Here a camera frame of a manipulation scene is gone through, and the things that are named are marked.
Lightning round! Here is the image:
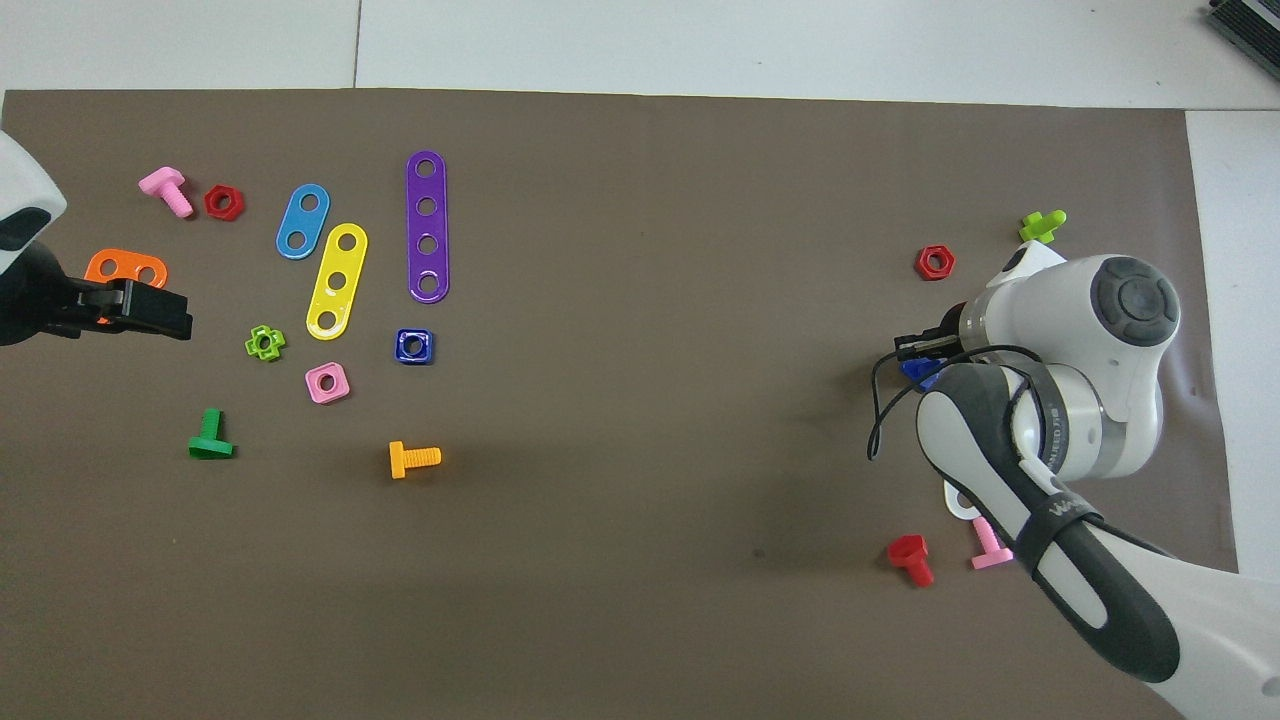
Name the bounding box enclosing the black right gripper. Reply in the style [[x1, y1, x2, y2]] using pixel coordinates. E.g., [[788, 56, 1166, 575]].
[[893, 310, 966, 363]]

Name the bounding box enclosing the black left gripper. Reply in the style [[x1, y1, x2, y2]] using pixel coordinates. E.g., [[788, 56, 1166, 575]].
[[0, 243, 193, 347]]

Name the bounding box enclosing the pink plastic screw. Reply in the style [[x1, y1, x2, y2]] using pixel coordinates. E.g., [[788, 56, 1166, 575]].
[[969, 516, 1016, 572], [138, 166, 195, 220]]

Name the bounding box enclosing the green plastic screw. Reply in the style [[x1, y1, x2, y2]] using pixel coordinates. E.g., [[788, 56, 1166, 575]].
[[187, 408, 237, 461]]

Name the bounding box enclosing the red hexagon plastic screw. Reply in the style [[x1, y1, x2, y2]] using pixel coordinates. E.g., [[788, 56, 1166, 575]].
[[886, 534, 936, 589]]

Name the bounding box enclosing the pink square plastic nut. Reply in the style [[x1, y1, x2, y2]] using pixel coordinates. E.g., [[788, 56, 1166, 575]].
[[304, 361, 352, 405]]

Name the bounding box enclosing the orange plastic screw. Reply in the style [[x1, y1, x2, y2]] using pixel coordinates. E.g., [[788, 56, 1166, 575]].
[[388, 440, 443, 481]]

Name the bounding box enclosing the orange three-hole angled plate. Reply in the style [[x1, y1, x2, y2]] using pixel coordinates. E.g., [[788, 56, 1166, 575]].
[[84, 248, 169, 326]]

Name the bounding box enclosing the blue two-hole plastic plate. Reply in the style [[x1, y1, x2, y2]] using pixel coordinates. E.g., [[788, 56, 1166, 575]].
[[275, 183, 332, 261]]

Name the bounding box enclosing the yellow three-hole plastic plate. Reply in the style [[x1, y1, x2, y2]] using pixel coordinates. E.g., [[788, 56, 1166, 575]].
[[305, 222, 369, 342]]

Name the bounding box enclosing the purple four-hole plastic plate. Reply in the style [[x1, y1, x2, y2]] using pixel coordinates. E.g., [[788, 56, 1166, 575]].
[[405, 150, 451, 304]]

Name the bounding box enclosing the brown table mat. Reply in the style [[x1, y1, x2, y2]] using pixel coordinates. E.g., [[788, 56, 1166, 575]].
[[0, 88, 1259, 720]]

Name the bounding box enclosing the black ribbed metal device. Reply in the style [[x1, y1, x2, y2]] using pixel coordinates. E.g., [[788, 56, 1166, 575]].
[[1205, 0, 1280, 76]]

